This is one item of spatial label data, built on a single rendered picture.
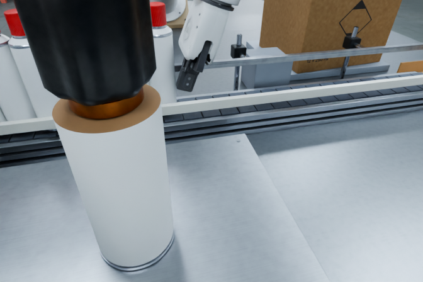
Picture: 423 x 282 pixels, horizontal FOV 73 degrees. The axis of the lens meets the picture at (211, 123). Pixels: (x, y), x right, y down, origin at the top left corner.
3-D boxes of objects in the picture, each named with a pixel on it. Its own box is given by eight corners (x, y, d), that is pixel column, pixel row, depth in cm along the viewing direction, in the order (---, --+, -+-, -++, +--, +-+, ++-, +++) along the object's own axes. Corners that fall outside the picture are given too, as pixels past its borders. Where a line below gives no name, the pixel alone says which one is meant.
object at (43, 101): (37, 133, 52) (-12, 16, 40) (45, 118, 56) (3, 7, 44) (68, 130, 53) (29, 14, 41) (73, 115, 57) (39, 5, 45)
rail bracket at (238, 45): (236, 111, 68) (242, 43, 59) (227, 97, 74) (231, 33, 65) (249, 110, 69) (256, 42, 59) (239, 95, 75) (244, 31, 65)
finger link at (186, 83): (186, 55, 53) (175, 87, 56) (189, 62, 51) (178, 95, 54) (202, 60, 55) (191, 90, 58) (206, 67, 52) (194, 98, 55)
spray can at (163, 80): (152, 116, 57) (138, 7, 45) (151, 103, 61) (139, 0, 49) (178, 114, 58) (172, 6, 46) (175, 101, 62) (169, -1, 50)
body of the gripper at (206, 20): (189, -19, 51) (172, 41, 56) (201, -8, 43) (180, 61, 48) (226, -5, 54) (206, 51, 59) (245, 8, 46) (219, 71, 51)
